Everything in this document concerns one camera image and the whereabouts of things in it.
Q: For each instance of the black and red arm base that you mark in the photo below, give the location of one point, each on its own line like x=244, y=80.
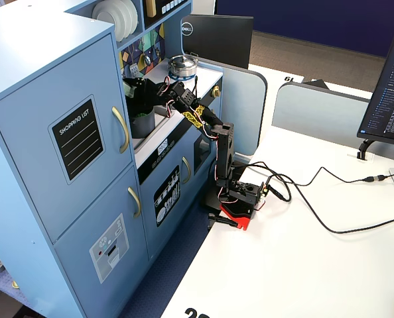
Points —
x=236, y=215

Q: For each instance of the small gold object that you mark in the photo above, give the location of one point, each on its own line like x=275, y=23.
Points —
x=15, y=285

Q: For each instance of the black shopping list board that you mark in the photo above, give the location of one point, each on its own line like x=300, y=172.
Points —
x=77, y=142

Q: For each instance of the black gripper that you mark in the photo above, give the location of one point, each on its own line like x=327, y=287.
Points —
x=143, y=89

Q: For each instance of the black Dell monitor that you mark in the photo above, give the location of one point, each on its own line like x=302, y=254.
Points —
x=223, y=39

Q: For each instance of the black table clamp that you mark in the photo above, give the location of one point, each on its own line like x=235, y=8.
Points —
x=223, y=220

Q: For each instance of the gold stove knob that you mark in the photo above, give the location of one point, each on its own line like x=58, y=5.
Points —
x=216, y=91

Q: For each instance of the monitor showing code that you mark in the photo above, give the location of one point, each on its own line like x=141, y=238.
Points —
x=389, y=92

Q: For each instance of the gray toy pot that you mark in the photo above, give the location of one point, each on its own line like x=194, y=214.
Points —
x=144, y=127

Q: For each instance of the green toy food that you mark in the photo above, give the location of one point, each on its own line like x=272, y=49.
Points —
x=141, y=114

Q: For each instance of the small green control board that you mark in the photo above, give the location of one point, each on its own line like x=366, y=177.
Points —
x=266, y=190

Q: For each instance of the steel pot with lid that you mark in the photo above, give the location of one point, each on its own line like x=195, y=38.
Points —
x=183, y=66

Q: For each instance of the long grey desk divider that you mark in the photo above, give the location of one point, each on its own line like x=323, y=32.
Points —
x=316, y=112

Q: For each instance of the grey desk grommet plate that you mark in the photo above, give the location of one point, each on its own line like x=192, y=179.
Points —
x=353, y=155

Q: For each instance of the white plate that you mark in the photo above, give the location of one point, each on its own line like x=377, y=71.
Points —
x=130, y=20
x=105, y=16
x=136, y=16

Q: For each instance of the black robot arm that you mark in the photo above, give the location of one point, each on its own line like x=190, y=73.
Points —
x=225, y=149

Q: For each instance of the grey ice dispenser sticker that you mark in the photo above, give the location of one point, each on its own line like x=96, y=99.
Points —
x=109, y=248

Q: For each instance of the blue toy kitchen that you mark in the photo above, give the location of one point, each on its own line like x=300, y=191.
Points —
x=34, y=66

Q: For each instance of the black dishwasher sticker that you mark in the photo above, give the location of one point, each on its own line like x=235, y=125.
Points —
x=167, y=198

